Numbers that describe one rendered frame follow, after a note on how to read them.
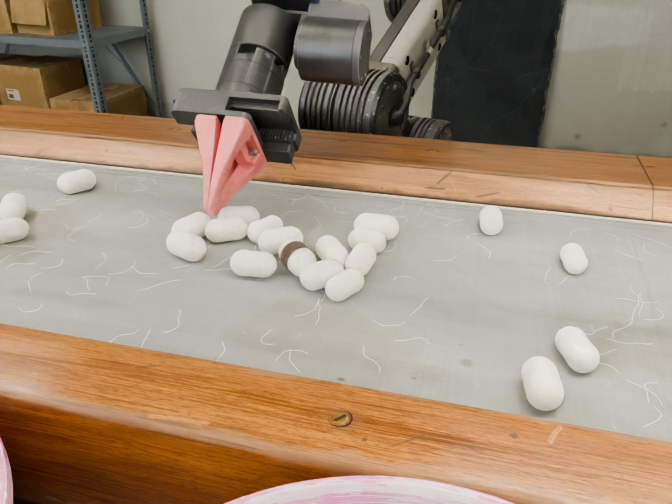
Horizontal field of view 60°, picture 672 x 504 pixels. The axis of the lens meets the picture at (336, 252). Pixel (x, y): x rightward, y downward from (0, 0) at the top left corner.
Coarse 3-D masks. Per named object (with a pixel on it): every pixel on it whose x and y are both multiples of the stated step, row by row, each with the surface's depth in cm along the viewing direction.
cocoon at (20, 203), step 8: (8, 200) 52; (16, 200) 52; (24, 200) 54; (0, 208) 52; (8, 208) 52; (16, 208) 52; (24, 208) 53; (0, 216) 52; (8, 216) 52; (16, 216) 52; (24, 216) 53
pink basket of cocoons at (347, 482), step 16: (320, 480) 25; (336, 480) 25; (352, 480) 25; (368, 480) 25; (384, 480) 25; (400, 480) 25; (416, 480) 25; (256, 496) 24; (272, 496) 24; (288, 496) 24; (304, 496) 24; (320, 496) 25; (336, 496) 25; (352, 496) 25; (368, 496) 25; (384, 496) 25; (400, 496) 25; (416, 496) 25; (432, 496) 24; (448, 496) 24; (464, 496) 24; (480, 496) 24
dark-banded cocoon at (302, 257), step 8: (288, 240) 45; (296, 240) 46; (280, 248) 45; (304, 248) 44; (296, 256) 44; (304, 256) 44; (312, 256) 44; (288, 264) 44; (296, 264) 44; (304, 264) 44; (296, 272) 44
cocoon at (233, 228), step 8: (208, 224) 49; (216, 224) 49; (224, 224) 49; (232, 224) 49; (240, 224) 49; (208, 232) 49; (216, 232) 48; (224, 232) 49; (232, 232) 49; (240, 232) 49; (216, 240) 49; (224, 240) 49; (232, 240) 50
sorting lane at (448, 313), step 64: (0, 192) 59; (128, 192) 59; (192, 192) 59; (256, 192) 59; (320, 192) 59; (0, 256) 48; (64, 256) 48; (128, 256) 48; (384, 256) 48; (448, 256) 48; (512, 256) 48; (640, 256) 48; (0, 320) 40; (64, 320) 40; (128, 320) 40; (192, 320) 40; (256, 320) 40; (320, 320) 40; (384, 320) 40; (448, 320) 40; (512, 320) 40; (576, 320) 40; (640, 320) 40; (384, 384) 34; (448, 384) 34; (512, 384) 34; (576, 384) 34; (640, 384) 34
